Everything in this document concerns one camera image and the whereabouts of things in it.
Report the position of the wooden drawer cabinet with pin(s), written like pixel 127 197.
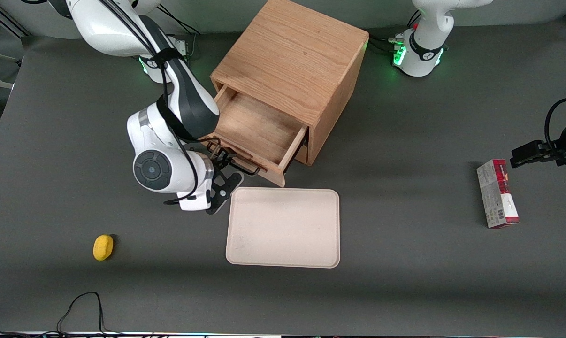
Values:
pixel 292 56

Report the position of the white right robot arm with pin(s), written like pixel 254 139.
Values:
pixel 104 23

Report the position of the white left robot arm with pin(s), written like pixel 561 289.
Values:
pixel 424 42

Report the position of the yellow lemon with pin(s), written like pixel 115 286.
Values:
pixel 103 247

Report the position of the grey and red carton box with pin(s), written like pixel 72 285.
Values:
pixel 496 197

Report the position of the beige plastic tray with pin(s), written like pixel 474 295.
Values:
pixel 283 227

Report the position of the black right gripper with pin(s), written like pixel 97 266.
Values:
pixel 221 157

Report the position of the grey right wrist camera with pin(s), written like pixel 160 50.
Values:
pixel 196 199

